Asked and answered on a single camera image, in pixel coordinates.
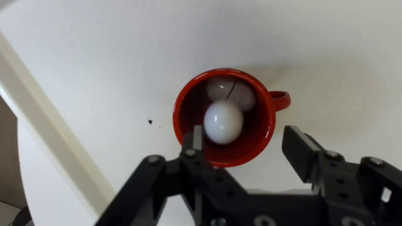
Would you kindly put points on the red mug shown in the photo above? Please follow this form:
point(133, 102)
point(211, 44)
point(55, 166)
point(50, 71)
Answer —
point(186, 105)

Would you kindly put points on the white plastic tray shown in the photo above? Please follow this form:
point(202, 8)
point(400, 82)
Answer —
point(104, 63)

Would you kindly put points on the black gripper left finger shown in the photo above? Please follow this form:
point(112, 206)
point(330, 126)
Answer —
point(188, 184)

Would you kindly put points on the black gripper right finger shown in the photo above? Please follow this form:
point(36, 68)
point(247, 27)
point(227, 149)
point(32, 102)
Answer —
point(343, 184)

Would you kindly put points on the white egg-shaped object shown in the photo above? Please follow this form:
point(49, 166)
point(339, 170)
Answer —
point(222, 124)

